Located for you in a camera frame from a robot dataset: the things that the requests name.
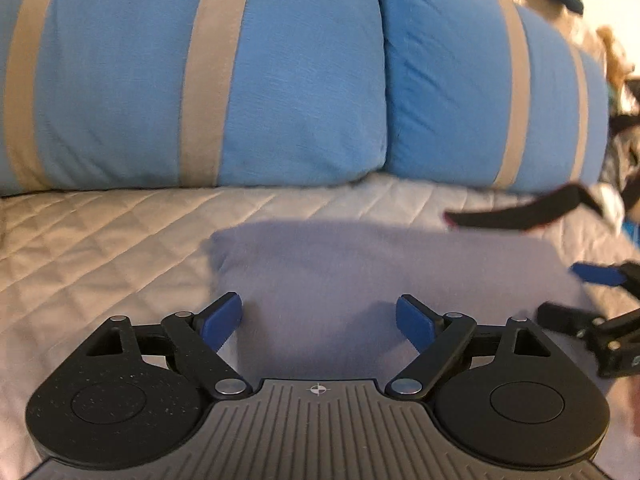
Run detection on brown teddy bear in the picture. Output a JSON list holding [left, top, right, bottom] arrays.
[[596, 24, 637, 92]]

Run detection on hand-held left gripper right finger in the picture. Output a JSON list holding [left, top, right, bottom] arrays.
[[382, 294, 551, 402]]

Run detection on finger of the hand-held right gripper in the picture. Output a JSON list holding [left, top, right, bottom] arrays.
[[534, 301, 606, 337], [570, 259, 640, 289]]

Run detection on blue pillow with grey stripes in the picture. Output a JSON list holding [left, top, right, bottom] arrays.
[[0, 0, 391, 194], [373, 0, 612, 194]]

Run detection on grey quilted bedspread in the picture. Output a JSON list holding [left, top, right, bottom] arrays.
[[0, 176, 640, 463]]

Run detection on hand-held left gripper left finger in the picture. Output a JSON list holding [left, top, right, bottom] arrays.
[[87, 291, 253, 402]]

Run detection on blue-grey fleece pants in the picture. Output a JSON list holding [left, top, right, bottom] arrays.
[[207, 216, 617, 387]]

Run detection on white sock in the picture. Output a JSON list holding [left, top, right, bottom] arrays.
[[589, 181, 627, 224]]

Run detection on black strap with pink trim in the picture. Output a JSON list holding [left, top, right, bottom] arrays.
[[443, 181, 599, 234]]

